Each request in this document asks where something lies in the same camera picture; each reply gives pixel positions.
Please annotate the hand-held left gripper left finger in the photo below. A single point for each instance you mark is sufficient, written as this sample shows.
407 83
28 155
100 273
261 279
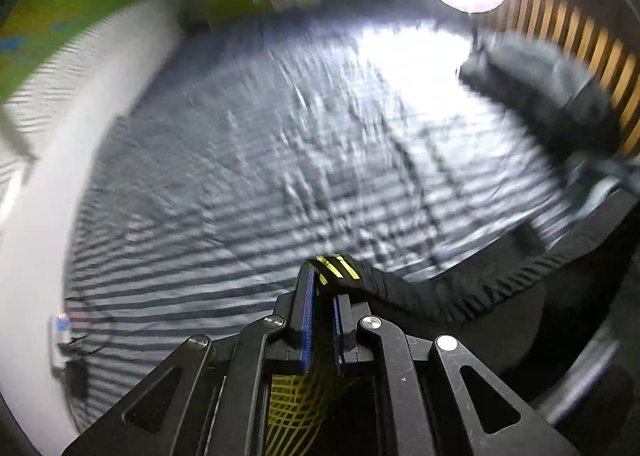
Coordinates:
310 308

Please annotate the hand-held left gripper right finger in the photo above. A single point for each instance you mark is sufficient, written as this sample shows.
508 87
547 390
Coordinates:
339 331

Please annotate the black pants with yellow stripes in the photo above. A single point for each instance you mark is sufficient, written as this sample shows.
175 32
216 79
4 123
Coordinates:
425 297

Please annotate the grey white striped blanket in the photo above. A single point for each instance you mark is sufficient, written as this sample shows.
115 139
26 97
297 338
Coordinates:
280 151

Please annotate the dark grey pillow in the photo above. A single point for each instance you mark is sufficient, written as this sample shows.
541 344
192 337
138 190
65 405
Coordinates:
545 81

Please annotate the wooden slatted headboard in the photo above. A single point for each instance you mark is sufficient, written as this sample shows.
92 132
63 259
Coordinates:
595 41

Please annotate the green patterned wall cloth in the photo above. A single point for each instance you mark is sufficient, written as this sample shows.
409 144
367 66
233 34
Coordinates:
65 1

